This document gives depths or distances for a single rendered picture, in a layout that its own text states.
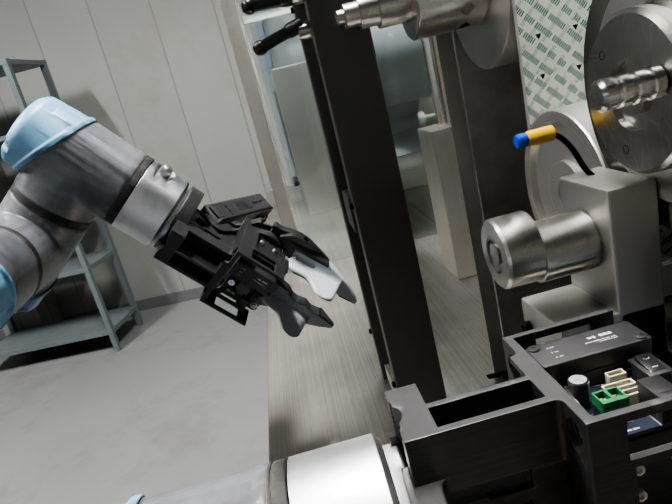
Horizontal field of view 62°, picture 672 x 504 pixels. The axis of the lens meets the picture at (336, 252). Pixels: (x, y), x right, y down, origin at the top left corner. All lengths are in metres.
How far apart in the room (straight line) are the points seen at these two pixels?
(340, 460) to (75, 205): 0.39
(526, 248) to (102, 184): 0.37
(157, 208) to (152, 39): 3.59
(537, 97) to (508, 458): 0.31
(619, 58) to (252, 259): 0.35
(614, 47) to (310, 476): 0.23
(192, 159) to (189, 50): 0.72
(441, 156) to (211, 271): 0.54
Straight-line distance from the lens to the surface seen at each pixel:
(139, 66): 4.13
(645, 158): 0.30
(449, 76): 0.63
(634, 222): 0.32
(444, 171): 0.98
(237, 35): 1.22
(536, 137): 0.34
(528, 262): 0.31
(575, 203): 0.34
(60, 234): 0.57
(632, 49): 0.29
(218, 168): 4.04
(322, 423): 0.72
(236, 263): 0.53
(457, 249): 1.01
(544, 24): 0.48
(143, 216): 0.54
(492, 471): 0.23
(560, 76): 0.48
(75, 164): 0.54
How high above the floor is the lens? 1.29
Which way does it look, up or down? 17 degrees down
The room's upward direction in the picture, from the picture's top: 14 degrees counter-clockwise
